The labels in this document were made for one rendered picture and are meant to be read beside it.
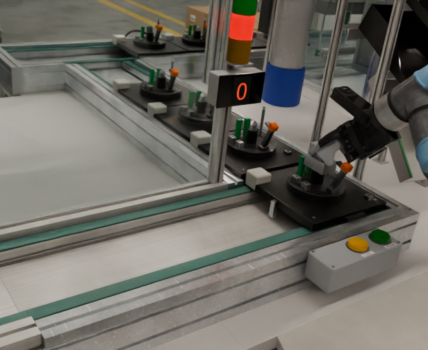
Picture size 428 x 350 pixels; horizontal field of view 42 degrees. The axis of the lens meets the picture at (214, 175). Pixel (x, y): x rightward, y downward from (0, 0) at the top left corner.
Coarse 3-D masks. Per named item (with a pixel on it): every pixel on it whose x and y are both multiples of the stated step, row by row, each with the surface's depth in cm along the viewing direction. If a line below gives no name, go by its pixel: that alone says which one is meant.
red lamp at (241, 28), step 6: (234, 18) 114; (240, 18) 113; (246, 18) 113; (252, 18) 114; (234, 24) 114; (240, 24) 113; (246, 24) 113; (252, 24) 114; (234, 30) 114; (240, 30) 114; (246, 30) 114; (252, 30) 115; (234, 36) 115; (240, 36) 114; (246, 36) 115; (252, 36) 116
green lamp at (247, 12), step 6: (234, 0) 113; (240, 0) 112; (246, 0) 111; (252, 0) 112; (234, 6) 113; (240, 6) 112; (246, 6) 112; (252, 6) 112; (234, 12) 113; (240, 12) 112; (246, 12) 112; (252, 12) 113
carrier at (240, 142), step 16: (240, 128) 152; (256, 128) 149; (240, 144) 146; (256, 144) 150; (272, 144) 151; (240, 160) 144; (256, 160) 145; (272, 160) 146; (288, 160) 147; (240, 176) 137
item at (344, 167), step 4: (340, 160) 126; (336, 164) 126; (340, 164) 125; (344, 164) 124; (348, 164) 124; (340, 168) 124; (344, 168) 124; (348, 168) 123; (352, 168) 124; (340, 172) 125; (344, 172) 124; (348, 172) 124; (336, 176) 126; (340, 176) 125; (344, 176) 126; (336, 180) 127; (340, 180) 126; (332, 184) 128; (336, 184) 127; (332, 188) 128; (336, 188) 129
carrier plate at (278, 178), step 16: (272, 176) 138; (256, 192) 133; (272, 192) 130; (288, 192) 131; (352, 192) 134; (368, 192) 135; (288, 208) 125; (304, 208) 124; (320, 208) 125; (336, 208) 126; (352, 208) 127; (368, 208) 128; (384, 208) 132; (304, 224) 121; (320, 224) 120
